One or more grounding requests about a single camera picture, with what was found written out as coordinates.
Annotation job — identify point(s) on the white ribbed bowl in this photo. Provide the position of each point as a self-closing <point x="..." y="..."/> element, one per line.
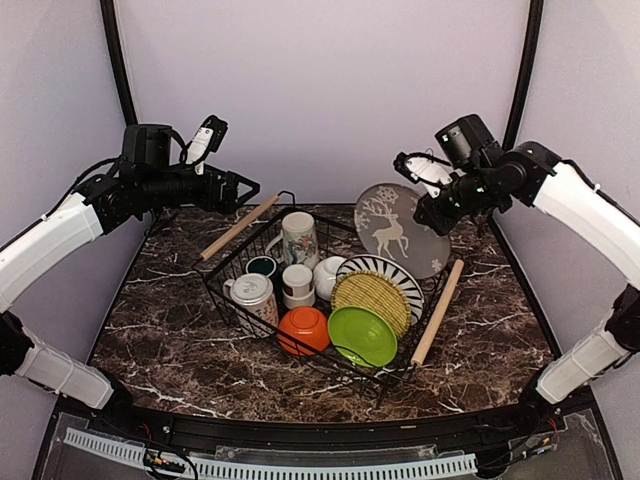
<point x="325" y="276"/>

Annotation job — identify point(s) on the yellow woven pattern plate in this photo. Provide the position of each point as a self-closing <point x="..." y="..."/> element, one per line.
<point x="376" y="293"/>

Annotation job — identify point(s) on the wooden rack handle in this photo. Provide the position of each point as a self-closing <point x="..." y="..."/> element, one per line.
<point x="438" y="314"/>
<point x="234" y="231"/>

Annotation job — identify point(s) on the grey deer pattern plate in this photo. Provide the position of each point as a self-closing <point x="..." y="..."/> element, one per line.
<point x="383" y="218"/>

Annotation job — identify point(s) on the white brown striped cup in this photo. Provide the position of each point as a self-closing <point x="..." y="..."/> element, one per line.
<point x="298" y="287"/>

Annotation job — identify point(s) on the orange bowl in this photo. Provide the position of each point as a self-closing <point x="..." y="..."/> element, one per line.
<point x="303" y="331"/>

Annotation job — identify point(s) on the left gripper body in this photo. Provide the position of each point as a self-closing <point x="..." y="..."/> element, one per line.
<point x="208" y="198"/>

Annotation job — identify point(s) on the black front rail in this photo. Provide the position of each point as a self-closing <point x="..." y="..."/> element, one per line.
<point x="485" y="430"/>

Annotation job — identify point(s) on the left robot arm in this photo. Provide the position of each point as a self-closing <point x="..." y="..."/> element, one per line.
<point x="156" y="169"/>

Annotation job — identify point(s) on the white leaf pattern mug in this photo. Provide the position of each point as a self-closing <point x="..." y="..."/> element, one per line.
<point x="254" y="302"/>

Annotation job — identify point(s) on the tall dragon pattern mug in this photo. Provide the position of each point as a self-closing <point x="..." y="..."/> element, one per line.
<point x="299" y="240"/>

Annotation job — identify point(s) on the lime green plate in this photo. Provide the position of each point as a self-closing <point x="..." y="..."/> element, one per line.
<point x="362" y="336"/>

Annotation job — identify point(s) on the dark green cup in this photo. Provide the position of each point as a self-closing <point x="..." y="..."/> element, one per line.
<point x="264" y="265"/>

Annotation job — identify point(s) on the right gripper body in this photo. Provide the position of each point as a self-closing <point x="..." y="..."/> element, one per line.
<point x="473" y="190"/>

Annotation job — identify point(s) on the black white striped plate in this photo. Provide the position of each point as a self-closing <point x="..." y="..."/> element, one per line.
<point x="394" y="272"/>

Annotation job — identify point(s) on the left wooden rack handle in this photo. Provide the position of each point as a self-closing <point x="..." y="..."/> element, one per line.
<point x="234" y="231"/>

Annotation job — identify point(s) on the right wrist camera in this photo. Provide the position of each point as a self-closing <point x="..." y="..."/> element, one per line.
<point x="425" y="168"/>

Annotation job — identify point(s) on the white slotted cable duct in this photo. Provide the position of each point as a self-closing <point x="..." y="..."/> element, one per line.
<point x="240" y="463"/>

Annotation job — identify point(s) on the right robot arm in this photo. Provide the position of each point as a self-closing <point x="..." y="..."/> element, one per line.
<point x="478" y="177"/>

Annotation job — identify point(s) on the right wooden rack handle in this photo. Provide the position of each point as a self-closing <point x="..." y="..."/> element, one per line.
<point x="438" y="314"/>

